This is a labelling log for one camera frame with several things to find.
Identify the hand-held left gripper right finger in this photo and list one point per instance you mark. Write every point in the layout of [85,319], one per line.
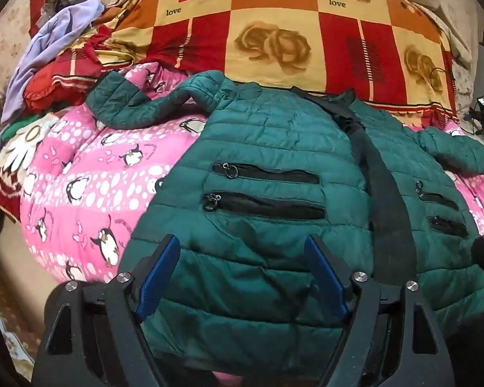
[324,274]

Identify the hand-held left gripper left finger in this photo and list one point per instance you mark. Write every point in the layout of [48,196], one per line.
[161,274]

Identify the green puffer jacket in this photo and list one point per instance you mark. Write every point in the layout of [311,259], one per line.
[266,137]

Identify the pink penguin print blanket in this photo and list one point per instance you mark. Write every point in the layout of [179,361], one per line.
[84,169]

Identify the white flower print red cloth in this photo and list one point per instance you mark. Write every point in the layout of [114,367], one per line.
[20,149]

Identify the green cloth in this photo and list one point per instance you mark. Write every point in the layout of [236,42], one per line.
[14,129]

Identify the red ruffled checked pillow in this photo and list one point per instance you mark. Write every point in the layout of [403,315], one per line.
[64,76]

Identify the white fleece blanket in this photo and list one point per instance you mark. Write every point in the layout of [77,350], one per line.
[459,28]

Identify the lavender cloth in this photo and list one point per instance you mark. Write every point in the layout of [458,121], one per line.
[52,32]

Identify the red yellow rose checked blanket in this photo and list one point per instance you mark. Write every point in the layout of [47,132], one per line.
[266,8]

